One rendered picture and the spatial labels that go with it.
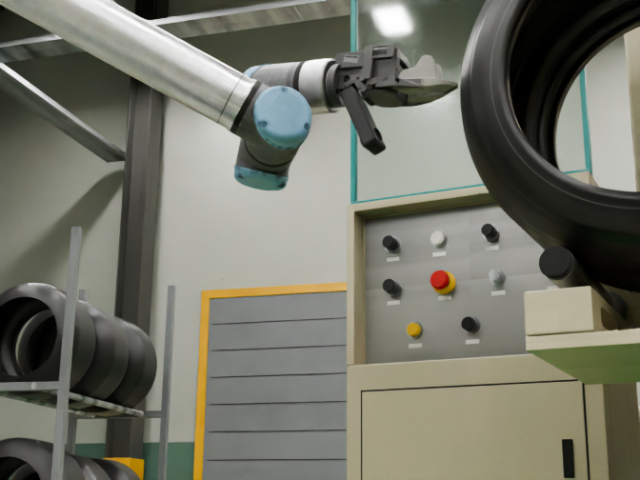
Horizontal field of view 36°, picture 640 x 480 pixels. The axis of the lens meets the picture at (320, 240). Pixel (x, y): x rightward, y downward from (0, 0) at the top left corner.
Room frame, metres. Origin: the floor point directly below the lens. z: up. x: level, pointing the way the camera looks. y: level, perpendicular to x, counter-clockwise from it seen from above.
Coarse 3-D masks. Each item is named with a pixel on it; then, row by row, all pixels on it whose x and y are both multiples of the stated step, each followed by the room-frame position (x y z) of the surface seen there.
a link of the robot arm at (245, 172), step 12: (240, 144) 1.53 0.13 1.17; (240, 156) 1.54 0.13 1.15; (240, 168) 1.53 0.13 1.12; (252, 168) 1.52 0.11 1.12; (264, 168) 1.51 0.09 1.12; (276, 168) 1.51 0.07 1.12; (288, 168) 1.55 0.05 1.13; (240, 180) 1.56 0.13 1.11; (252, 180) 1.54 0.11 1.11; (264, 180) 1.53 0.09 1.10; (276, 180) 1.53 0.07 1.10
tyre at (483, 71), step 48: (528, 0) 1.26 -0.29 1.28; (576, 0) 1.45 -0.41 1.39; (624, 0) 1.45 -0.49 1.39; (480, 48) 1.29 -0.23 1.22; (528, 48) 1.48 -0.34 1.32; (576, 48) 1.49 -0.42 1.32; (480, 96) 1.29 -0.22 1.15; (528, 96) 1.51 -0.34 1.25; (480, 144) 1.31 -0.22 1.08; (528, 144) 1.26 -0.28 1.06; (528, 192) 1.27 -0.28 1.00; (576, 192) 1.23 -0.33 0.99; (624, 192) 1.20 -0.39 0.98; (576, 240) 1.26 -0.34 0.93; (624, 240) 1.22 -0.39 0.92; (624, 288) 1.41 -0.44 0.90
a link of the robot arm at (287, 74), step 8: (264, 64) 1.55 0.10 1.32; (280, 64) 1.53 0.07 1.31; (288, 64) 1.52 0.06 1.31; (296, 64) 1.51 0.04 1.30; (248, 72) 1.55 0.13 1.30; (256, 72) 1.54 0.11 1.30; (264, 72) 1.53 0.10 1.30; (272, 72) 1.52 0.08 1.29; (280, 72) 1.52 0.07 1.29; (288, 72) 1.51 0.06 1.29; (296, 72) 1.50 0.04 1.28; (264, 80) 1.53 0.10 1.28; (272, 80) 1.52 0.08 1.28; (280, 80) 1.51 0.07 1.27; (288, 80) 1.51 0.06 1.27; (296, 80) 1.50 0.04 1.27; (296, 88) 1.50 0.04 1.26
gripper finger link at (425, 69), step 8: (424, 56) 1.43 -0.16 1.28; (424, 64) 1.43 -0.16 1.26; (432, 64) 1.42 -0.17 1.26; (400, 72) 1.44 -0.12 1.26; (408, 72) 1.44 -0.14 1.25; (416, 72) 1.43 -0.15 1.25; (424, 72) 1.43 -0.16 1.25; (432, 72) 1.42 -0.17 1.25; (424, 80) 1.42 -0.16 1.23; (432, 80) 1.42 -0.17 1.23; (440, 80) 1.42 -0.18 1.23; (416, 88) 1.42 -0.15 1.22; (424, 88) 1.42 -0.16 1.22; (432, 88) 1.42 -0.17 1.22; (440, 88) 1.42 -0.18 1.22; (448, 88) 1.42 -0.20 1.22
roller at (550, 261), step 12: (552, 252) 1.26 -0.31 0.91; (564, 252) 1.25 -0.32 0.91; (540, 264) 1.27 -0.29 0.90; (552, 264) 1.26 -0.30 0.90; (564, 264) 1.25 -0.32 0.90; (576, 264) 1.27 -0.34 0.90; (552, 276) 1.26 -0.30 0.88; (564, 276) 1.26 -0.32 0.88; (576, 276) 1.28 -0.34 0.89; (588, 276) 1.33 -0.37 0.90; (564, 288) 1.31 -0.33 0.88; (600, 288) 1.41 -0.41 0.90; (612, 300) 1.49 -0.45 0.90
